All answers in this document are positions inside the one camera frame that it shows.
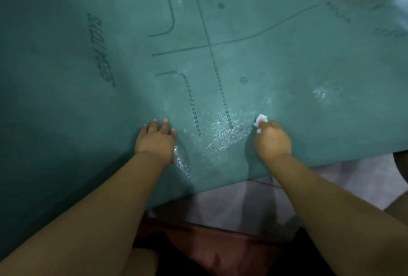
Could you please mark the person's left hand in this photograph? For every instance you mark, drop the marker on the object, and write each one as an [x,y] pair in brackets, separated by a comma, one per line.
[156,143]

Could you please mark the person's right hand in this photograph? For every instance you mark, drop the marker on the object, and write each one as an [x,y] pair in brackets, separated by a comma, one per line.
[272,141]

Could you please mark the person's left middle finger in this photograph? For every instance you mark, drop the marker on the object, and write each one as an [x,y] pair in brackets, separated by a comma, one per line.
[165,126]

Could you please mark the person's right fingers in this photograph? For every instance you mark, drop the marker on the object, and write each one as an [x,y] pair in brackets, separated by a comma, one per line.
[266,127]

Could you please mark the person's left little finger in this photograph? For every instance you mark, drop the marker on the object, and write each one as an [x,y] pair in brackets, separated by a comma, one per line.
[144,129]

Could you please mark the white tissue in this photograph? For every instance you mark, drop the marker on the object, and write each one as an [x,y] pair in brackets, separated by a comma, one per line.
[260,119]

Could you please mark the person's left forearm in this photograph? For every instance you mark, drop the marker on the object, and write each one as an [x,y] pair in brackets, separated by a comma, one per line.
[95,218]

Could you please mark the person's right forearm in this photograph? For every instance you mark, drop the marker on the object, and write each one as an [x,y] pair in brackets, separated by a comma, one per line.
[334,218]

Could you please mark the green yoga mat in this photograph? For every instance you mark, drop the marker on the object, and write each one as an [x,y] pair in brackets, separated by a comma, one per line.
[95,94]

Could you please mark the red shirt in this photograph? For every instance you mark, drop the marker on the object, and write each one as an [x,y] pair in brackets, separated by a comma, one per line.
[216,247]

